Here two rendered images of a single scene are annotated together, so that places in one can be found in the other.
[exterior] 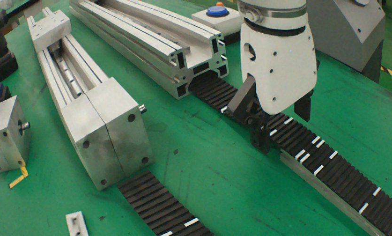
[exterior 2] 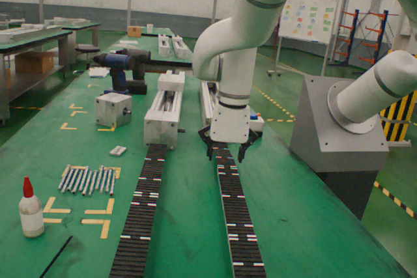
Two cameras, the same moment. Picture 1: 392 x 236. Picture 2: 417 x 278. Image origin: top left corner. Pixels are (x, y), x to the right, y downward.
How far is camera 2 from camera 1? 0.52 m
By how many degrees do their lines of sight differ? 28
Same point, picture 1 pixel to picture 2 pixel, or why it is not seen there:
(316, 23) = (301, 135)
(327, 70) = (288, 161)
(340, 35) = (311, 144)
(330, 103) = (269, 170)
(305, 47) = (240, 118)
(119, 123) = (167, 124)
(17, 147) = (116, 116)
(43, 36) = (165, 82)
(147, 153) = (173, 144)
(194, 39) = not seen: hidden behind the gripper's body
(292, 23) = (230, 101)
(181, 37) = not seen: hidden behind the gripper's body
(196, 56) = not seen: hidden behind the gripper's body
